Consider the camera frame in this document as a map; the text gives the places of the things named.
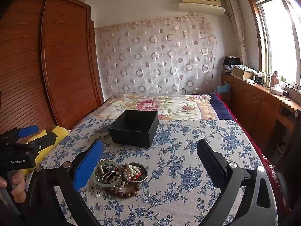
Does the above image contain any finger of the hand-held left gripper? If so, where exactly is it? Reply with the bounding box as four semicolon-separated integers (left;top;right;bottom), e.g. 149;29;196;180
9;125;40;138
27;132;58;152

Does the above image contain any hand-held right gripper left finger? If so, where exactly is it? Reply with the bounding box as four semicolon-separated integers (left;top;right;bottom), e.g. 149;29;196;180
22;139;105;226

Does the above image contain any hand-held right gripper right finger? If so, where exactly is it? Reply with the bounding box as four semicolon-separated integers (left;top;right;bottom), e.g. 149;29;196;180
196;138;279;226

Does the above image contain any metal hair comb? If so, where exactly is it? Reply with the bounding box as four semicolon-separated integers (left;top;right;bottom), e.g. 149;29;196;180
89;163;118;197

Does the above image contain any green jade bangle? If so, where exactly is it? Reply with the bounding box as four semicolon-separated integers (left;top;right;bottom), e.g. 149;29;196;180
92;161;124;189

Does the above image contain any red cord bracelet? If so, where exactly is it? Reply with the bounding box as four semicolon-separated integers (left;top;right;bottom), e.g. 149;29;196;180
130;172;144;182

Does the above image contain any person's left hand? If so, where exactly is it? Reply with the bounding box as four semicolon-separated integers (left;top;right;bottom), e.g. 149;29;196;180
0;169;27;204

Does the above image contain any yellow cloth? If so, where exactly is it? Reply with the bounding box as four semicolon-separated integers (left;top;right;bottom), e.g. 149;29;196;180
27;125;70;172

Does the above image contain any blue floral bedsheet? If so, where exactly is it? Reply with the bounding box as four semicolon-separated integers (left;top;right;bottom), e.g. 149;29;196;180
26;116;278;226

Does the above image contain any navy blanket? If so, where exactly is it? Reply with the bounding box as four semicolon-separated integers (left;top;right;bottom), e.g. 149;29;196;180
208;93;236;120

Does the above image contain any red blanket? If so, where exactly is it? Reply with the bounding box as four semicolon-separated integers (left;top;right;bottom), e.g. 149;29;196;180
215;93;283;217

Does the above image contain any blue plastic bag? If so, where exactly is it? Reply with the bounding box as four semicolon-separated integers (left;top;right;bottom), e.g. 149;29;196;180
214;81;231;93

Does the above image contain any wooden cabinet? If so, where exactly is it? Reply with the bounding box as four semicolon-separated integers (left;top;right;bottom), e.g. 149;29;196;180
220;72;301;146

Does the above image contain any wooden wardrobe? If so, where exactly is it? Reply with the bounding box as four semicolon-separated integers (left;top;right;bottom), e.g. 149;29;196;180
0;0;105;144

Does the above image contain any pink floral quilt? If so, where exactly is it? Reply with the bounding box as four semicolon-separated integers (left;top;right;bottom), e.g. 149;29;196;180
103;94;212;120

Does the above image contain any cardboard box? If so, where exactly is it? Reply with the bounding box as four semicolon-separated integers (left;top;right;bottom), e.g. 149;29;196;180
232;65;259;80

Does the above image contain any tissue box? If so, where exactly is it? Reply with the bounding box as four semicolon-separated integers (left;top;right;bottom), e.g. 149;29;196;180
270;85;284;96

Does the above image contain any group of bottles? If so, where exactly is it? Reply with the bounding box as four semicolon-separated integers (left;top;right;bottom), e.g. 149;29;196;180
257;69;273;87

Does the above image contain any pile of dark clothes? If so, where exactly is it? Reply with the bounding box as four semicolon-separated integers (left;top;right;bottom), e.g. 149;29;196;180
222;55;245;76

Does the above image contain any circle patterned curtain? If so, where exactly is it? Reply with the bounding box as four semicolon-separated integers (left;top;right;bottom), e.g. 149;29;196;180
95;15;218;96

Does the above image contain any white window curtain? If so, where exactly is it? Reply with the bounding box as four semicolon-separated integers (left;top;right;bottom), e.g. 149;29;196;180
224;0;250;66

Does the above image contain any window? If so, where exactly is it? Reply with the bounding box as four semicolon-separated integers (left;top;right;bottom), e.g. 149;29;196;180
245;0;301;87

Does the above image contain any wall air conditioner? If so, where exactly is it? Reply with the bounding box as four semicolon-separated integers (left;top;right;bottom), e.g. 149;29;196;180
179;0;225;16

